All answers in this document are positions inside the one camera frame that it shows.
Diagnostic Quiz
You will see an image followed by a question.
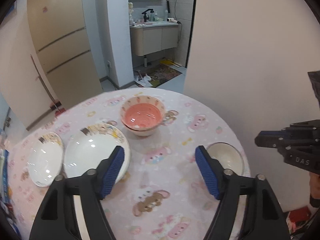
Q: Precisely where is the white black-rimmed bowl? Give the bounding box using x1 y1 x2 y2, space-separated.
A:
207 142 245 176

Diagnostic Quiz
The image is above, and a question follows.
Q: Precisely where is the cartoon plate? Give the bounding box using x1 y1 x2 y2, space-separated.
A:
63 123 131 182
27 132 64 187

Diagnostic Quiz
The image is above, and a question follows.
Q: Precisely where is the pink carrot bowl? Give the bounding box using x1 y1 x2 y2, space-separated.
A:
123 124 158 137
120 95 166 131

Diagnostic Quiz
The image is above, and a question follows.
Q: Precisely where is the person's right hand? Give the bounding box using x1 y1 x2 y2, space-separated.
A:
309 172 320 208

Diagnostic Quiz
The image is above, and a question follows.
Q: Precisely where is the stack of books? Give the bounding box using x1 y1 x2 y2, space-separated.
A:
1 129 20 237

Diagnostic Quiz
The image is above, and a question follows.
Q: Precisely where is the patterned bathroom floor mat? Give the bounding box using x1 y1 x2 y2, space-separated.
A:
142 64 182 88

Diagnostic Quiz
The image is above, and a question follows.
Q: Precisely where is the white hair dryer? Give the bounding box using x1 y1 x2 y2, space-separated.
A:
167 17 181 24

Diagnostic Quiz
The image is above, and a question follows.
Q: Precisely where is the bathroom vanity cabinet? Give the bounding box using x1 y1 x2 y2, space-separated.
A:
130 21 179 56

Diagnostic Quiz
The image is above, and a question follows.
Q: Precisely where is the black faucet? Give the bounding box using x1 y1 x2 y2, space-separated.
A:
142 8 154 22

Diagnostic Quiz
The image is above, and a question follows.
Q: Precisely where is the beige three-door refrigerator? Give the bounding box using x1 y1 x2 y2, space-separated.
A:
27 0 103 109

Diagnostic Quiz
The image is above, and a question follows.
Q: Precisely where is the wooden broom handle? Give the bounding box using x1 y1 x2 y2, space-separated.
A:
30 54 62 116

